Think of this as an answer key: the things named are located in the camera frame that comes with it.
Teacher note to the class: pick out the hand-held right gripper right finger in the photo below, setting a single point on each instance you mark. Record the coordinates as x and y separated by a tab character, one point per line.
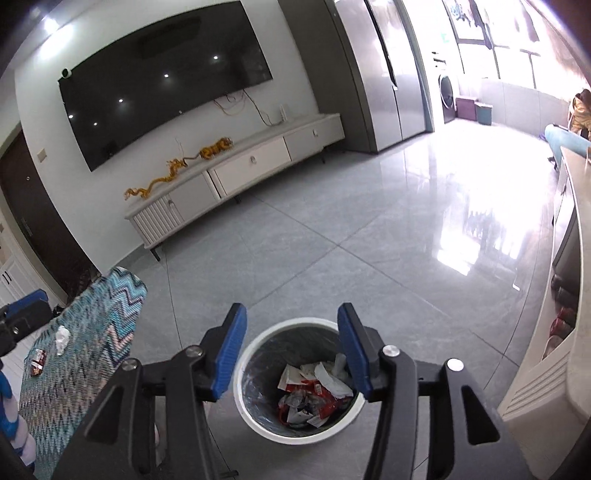
355	355

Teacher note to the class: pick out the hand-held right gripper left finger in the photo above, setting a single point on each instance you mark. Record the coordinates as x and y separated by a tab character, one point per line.
228	355

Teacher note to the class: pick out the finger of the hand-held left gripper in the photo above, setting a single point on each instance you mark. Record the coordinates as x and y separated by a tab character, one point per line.
30	302

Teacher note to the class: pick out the white round trash bin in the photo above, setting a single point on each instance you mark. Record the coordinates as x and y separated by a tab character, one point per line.
268	360

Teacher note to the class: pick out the pile of wrappers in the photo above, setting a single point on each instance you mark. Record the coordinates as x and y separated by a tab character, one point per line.
314	392

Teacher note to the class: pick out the white cupboard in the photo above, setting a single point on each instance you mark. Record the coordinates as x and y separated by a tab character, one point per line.
14	272

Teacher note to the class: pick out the crumpled white tissue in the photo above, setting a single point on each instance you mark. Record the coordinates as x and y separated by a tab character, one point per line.
62	339

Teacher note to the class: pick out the red snack wrapper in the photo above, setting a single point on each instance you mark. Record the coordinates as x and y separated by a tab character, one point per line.
38	362

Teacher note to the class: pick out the zigzag patterned cloth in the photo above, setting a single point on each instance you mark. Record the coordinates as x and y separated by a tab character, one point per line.
92	346

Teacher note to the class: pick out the dark brown door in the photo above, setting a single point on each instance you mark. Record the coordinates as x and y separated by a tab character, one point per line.
41	221

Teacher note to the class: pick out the blue white pink fabric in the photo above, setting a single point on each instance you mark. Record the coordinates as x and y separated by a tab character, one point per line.
11	415

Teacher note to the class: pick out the long golden dragon figurine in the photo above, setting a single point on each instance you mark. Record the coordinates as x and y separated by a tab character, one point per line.
157	184

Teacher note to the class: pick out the cream side cabinet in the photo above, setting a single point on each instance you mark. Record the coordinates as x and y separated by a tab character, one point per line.
545	392

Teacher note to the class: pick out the white low television cabinet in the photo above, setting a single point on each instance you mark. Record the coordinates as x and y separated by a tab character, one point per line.
249	161

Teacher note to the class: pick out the short golden dragon figurine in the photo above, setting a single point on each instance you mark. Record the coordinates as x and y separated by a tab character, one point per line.
214	150

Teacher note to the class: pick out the red container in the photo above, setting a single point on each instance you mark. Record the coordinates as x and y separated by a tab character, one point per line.
563	328

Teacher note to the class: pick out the silver refrigerator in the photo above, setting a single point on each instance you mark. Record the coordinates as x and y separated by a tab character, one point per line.
388	92

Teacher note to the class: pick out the purple storage box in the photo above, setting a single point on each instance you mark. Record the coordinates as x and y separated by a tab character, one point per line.
465	110

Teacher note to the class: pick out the teal storage box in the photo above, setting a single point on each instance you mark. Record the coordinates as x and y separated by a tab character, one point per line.
484	115

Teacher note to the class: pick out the white washing machine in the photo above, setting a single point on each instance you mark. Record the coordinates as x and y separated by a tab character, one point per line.
447	97

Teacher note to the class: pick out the teal chair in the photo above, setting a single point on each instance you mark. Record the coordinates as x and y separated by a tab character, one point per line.
565	141

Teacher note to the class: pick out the hanging laundry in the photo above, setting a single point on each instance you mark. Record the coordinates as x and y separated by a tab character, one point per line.
487	27

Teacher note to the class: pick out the white wall switch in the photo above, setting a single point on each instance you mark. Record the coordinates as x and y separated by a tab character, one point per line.
42	155

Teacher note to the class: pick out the small white security camera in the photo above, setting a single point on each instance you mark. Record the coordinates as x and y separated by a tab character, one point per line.
67	73

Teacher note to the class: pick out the small white wall device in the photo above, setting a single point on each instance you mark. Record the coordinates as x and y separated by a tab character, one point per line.
282	114

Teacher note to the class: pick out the black wall television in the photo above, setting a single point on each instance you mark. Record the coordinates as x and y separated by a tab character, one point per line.
161	83

